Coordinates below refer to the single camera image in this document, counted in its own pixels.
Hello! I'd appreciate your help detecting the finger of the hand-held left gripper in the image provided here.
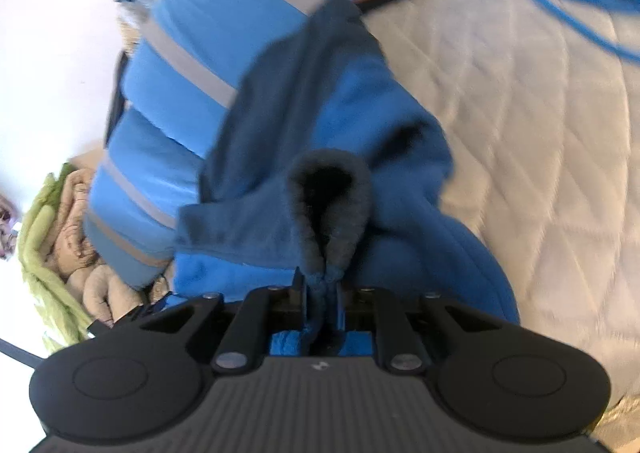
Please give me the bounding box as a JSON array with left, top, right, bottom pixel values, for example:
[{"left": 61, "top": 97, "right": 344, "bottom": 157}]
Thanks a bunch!
[{"left": 87, "top": 294, "right": 173, "bottom": 335}]

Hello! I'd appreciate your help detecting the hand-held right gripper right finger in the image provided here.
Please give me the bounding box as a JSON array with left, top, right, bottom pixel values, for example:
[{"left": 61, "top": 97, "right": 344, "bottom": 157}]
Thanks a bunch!
[{"left": 336, "top": 283, "right": 501, "bottom": 374}]

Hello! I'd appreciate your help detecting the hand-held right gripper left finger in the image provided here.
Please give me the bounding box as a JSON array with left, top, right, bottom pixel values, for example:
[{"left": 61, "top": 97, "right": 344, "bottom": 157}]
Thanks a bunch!
[{"left": 140, "top": 267, "right": 307, "bottom": 374}]

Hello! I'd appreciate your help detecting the blue fleece jacket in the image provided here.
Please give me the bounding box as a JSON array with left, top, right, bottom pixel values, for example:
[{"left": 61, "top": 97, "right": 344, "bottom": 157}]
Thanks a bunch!
[{"left": 172, "top": 0, "right": 521, "bottom": 356}]

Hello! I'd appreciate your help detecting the cream comforter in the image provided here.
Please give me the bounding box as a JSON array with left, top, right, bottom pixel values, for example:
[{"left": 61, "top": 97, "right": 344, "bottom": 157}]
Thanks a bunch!
[{"left": 82, "top": 263, "right": 176, "bottom": 329}]

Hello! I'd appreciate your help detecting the beige knitted blanket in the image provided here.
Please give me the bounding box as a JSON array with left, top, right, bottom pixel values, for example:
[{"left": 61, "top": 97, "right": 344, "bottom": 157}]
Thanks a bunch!
[{"left": 47, "top": 165, "right": 108, "bottom": 284}]

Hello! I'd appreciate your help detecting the light green blanket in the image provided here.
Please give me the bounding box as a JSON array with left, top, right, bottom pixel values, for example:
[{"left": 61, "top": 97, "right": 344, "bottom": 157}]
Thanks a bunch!
[{"left": 17, "top": 163, "right": 96, "bottom": 351}]

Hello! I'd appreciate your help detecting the folded grey cloth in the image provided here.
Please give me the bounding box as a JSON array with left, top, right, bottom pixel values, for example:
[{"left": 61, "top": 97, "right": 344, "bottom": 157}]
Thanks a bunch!
[{"left": 102, "top": 48, "right": 132, "bottom": 146}]

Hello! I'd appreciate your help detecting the white quilted bedspread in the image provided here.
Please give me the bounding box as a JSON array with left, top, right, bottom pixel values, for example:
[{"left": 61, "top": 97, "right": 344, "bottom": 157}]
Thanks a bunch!
[{"left": 360, "top": 0, "right": 640, "bottom": 449}]

